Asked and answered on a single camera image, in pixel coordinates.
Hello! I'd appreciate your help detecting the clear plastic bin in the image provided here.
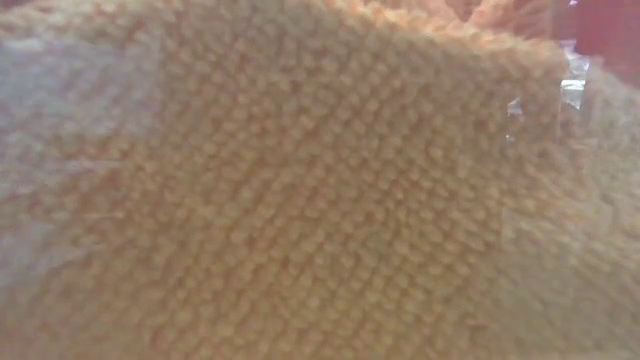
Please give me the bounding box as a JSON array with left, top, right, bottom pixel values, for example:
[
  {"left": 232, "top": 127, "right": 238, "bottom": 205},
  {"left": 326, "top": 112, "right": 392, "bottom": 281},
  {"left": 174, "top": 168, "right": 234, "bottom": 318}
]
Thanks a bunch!
[{"left": 0, "top": 0, "right": 640, "bottom": 360}]

